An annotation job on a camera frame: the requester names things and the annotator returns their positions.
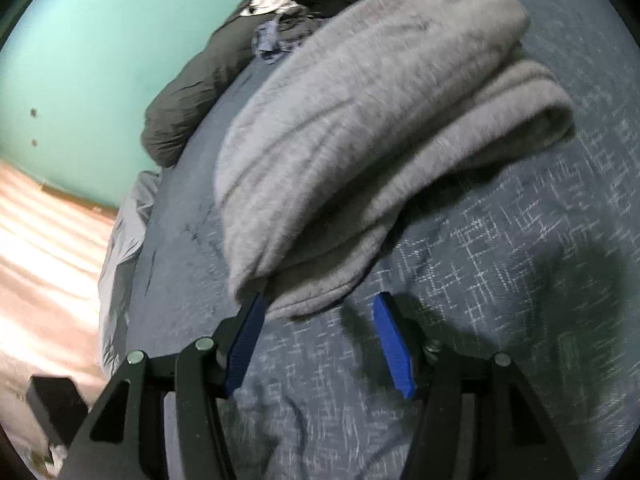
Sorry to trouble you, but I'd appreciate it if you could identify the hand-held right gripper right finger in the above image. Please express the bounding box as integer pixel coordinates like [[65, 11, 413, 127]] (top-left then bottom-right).
[[372, 291, 581, 480]]

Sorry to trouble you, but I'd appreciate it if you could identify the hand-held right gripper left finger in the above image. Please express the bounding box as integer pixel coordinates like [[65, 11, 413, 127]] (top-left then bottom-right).
[[60, 292, 268, 480]]

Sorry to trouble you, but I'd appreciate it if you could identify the grey fleece sweater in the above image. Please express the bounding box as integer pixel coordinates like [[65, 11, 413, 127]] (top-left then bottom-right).
[[212, 0, 576, 323]]

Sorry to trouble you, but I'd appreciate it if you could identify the blue-grey bed sheet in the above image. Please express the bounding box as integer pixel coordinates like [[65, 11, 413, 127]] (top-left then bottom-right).
[[97, 0, 640, 480]]

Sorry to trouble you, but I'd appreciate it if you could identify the pink curtain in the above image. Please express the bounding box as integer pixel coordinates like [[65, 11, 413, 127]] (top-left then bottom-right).
[[0, 157, 121, 386]]

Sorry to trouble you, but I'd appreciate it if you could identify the dark grey rolled duvet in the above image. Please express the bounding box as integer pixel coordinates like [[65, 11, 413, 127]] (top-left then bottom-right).
[[141, 0, 321, 168]]

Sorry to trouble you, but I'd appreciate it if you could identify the crumpled blue-grey cloth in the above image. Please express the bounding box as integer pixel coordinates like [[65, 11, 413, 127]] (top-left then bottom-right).
[[251, 20, 311, 63]]

